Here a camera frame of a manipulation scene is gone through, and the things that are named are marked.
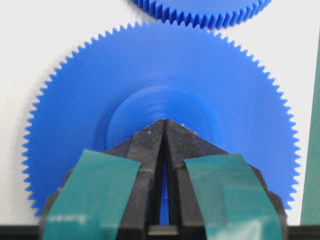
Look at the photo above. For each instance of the green table cloth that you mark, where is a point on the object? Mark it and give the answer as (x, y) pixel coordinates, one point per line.
(310, 211)

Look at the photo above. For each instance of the large blue plastic gear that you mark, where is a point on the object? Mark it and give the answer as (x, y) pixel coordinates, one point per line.
(126, 80)

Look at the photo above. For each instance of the small blue plastic gear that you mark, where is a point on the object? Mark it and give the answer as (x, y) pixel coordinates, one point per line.
(211, 14)

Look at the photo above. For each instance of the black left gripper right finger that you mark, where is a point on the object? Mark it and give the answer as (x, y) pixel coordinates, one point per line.
(214, 195)

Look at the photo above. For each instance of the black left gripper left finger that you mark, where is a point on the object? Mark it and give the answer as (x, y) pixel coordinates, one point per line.
(108, 197)

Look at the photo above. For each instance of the white rectangular board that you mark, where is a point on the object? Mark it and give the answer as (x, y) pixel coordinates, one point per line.
(35, 36)

